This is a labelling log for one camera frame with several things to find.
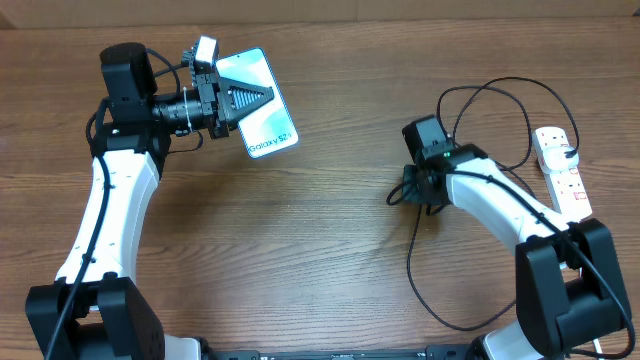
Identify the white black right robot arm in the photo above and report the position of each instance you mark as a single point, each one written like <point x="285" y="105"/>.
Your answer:
<point x="569" y="285"/>

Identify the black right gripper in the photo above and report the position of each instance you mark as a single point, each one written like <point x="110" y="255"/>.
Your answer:
<point x="412" y="193"/>

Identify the white power strip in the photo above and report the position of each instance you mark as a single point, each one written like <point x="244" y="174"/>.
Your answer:
<point x="566" y="188"/>

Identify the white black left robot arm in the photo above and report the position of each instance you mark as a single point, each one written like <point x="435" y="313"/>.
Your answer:
<point x="93" y="309"/>

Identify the blue Galaxy smartphone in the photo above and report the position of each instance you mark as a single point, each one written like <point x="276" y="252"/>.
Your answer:
<point x="271" y="128"/>

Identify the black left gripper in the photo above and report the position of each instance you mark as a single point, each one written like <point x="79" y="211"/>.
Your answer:
<point x="225" y="91"/>

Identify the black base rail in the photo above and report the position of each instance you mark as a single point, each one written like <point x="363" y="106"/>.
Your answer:
<point x="345" y="355"/>

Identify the white charger plug adapter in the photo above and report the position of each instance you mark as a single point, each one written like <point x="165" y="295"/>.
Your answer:
<point x="558" y="158"/>

